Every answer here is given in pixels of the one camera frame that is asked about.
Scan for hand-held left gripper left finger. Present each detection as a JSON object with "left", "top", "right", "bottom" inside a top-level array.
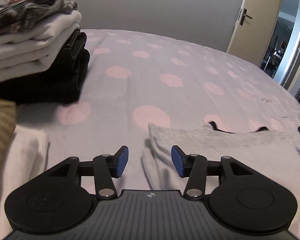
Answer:
[{"left": 49, "top": 146, "right": 129, "bottom": 199}]

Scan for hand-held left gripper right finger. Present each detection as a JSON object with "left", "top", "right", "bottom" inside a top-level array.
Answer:
[{"left": 171, "top": 145, "right": 253, "bottom": 197}]

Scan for light grey sweatshirt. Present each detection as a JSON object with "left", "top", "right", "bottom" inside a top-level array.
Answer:
[{"left": 141, "top": 121, "right": 300, "bottom": 240}]

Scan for dark chair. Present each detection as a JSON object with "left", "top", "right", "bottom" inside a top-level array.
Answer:
[{"left": 262, "top": 54, "right": 274, "bottom": 74}]

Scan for pink dotted bed sheet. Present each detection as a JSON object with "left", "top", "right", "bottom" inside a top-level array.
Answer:
[{"left": 0, "top": 29, "right": 300, "bottom": 240}]

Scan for white folded cloth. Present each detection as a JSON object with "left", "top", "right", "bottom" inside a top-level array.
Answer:
[{"left": 0, "top": 126, "right": 51, "bottom": 233}]

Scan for black folded pants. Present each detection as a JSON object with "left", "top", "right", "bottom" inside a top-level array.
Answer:
[{"left": 0, "top": 28, "right": 91, "bottom": 105}]

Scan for cream bedroom door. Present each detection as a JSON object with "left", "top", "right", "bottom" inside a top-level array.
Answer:
[{"left": 226, "top": 0, "right": 286, "bottom": 67}]

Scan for brown striped cloth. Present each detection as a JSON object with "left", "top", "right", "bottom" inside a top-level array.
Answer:
[{"left": 0, "top": 98, "right": 17, "bottom": 233}]

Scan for white folded garment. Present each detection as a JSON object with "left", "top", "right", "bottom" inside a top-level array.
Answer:
[{"left": 0, "top": 10, "right": 83, "bottom": 80}]

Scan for dark patterned folded garment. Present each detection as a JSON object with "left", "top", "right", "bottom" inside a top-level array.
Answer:
[{"left": 0, "top": 0, "right": 80, "bottom": 40}]

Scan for black door handle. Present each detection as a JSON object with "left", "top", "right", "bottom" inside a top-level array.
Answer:
[{"left": 239, "top": 8, "right": 253, "bottom": 26}]

